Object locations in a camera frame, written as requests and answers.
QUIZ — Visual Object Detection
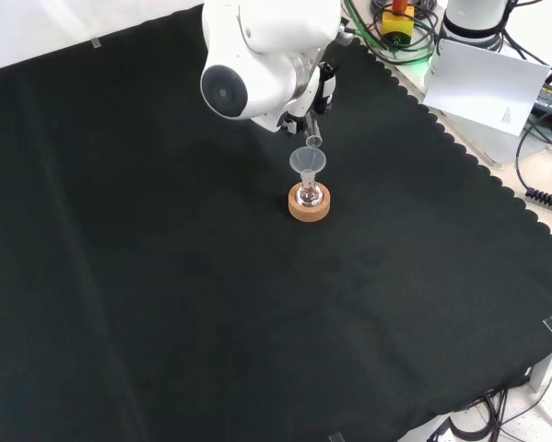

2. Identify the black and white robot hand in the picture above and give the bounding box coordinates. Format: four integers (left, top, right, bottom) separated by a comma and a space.
276, 62, 340, 136

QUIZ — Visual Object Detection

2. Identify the clear graduated cylinder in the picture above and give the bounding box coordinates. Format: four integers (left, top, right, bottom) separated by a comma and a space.
302, 113, 324, 150

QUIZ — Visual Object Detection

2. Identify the small glass round-bottom flask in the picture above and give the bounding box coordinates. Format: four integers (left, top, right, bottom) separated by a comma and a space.
296, 176, 324, 208

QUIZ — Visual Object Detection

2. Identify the clear plastic funnel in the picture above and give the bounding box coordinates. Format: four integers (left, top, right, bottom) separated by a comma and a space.
288, 146, 328, 183

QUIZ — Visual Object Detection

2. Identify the yellow stop button box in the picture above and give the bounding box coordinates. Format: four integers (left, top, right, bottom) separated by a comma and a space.
380, 0, 417, 48

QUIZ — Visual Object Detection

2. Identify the pale board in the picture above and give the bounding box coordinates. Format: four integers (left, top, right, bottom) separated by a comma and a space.
422, 38, 552, 137

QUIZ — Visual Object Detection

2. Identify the black bench cloth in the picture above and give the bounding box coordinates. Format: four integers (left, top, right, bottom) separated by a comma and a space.
0, 2, 552, 442

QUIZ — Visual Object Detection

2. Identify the green cable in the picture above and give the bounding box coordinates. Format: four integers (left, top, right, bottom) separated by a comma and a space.
342, 0, 437, 66

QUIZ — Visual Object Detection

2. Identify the round cork ring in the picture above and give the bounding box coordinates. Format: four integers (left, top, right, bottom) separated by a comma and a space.
287, 181, 333, 224

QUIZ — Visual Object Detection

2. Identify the black coiled cable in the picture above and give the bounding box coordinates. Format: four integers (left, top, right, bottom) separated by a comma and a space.
513, 113, 552, 209

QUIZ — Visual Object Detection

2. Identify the white metal bench bracket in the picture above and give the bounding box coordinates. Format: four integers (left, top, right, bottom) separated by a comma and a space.
527, 345, 552, 393

